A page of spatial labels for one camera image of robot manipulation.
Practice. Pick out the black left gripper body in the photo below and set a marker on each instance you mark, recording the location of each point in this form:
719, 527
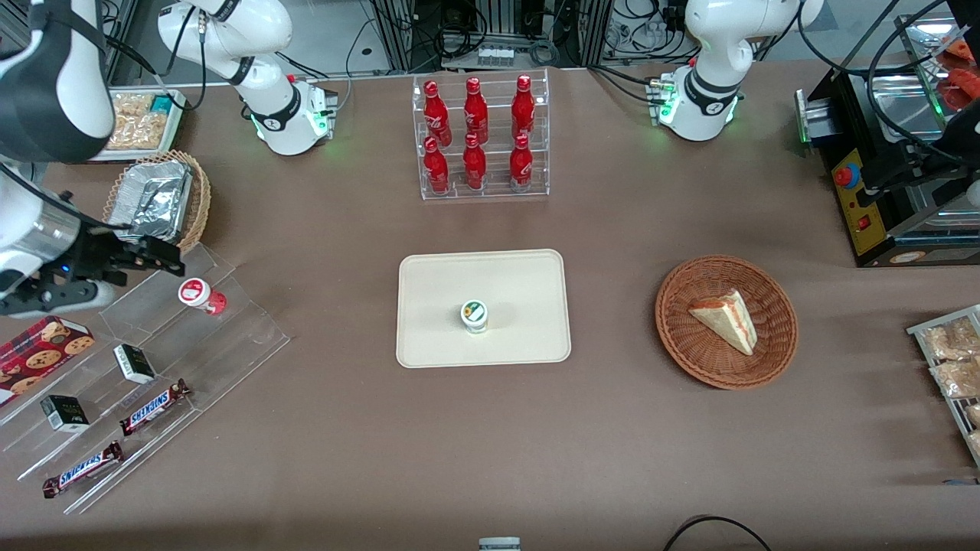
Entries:
952, 136

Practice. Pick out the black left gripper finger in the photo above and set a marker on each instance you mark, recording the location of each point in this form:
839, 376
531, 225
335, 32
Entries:
911, 186
922, 159

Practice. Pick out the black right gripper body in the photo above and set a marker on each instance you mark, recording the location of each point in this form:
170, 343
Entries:
97, 251

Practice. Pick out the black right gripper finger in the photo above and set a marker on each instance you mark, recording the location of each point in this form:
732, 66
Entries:
157, 265
153, 248

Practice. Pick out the green gum bottle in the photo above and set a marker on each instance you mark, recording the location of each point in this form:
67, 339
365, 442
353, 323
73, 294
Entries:
475, 317

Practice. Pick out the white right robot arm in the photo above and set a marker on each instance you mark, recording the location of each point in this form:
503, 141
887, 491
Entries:
53, 76

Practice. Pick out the red gum bottle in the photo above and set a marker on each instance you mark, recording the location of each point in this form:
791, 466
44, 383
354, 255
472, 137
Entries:
200, 295

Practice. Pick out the silver foil tray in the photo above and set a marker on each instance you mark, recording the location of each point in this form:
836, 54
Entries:
157, 195

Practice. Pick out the cream plastic tray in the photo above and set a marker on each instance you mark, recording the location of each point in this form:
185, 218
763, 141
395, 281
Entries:
528, 291

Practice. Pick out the red snack bag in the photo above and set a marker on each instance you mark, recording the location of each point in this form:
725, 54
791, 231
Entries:
961, 88

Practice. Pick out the oval light wicker basket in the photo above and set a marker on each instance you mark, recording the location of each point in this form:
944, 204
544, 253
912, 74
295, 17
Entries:
200, 207

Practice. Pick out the red emergency stop button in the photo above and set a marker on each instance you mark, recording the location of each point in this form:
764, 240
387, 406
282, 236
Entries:
847, 176

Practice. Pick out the black machine with yellow panel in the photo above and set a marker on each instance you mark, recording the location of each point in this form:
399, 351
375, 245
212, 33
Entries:
850, 107

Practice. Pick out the small black box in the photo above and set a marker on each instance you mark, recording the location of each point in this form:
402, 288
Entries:
65, 414
135, 364

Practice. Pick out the clear acrylic stepped stand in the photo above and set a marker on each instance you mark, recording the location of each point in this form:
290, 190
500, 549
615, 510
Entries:
230, 344

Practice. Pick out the red cookie box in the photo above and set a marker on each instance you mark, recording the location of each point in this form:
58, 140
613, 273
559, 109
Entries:
38, 356

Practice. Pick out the clear rice cracker bag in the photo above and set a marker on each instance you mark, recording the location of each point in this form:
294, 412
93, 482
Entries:
142, 126

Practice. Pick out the white snack bin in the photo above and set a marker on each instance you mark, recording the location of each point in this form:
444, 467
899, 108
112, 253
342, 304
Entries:
178, 115

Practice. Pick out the snickers chocolate bar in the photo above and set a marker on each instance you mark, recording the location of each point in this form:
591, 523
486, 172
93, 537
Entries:
153, 408
83, 470

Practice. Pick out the clear bag of crackers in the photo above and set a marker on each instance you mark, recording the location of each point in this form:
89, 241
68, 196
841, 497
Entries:
949, 340
957, 379

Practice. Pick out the wrapped triangle sandwich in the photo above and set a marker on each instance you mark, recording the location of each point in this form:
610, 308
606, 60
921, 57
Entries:
727, 320

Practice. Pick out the round brown wicker basket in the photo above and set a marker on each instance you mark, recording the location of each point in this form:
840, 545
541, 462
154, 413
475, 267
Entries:
689, 344

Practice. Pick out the red cola bottle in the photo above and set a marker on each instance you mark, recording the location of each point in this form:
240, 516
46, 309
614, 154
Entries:
475, 167
523, 107
436, 170
437, 115
521, 167
476, 113

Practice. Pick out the clear acrylic bottle rack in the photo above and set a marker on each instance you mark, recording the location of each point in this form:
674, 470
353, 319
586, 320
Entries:
498, 195

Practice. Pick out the white power strip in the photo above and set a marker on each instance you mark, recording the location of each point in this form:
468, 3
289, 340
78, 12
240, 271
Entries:
494, 55

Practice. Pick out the small grey device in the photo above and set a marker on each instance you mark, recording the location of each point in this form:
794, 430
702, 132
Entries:
499, 544

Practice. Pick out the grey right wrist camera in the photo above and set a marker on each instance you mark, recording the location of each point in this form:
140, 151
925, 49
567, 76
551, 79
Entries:
53, 300

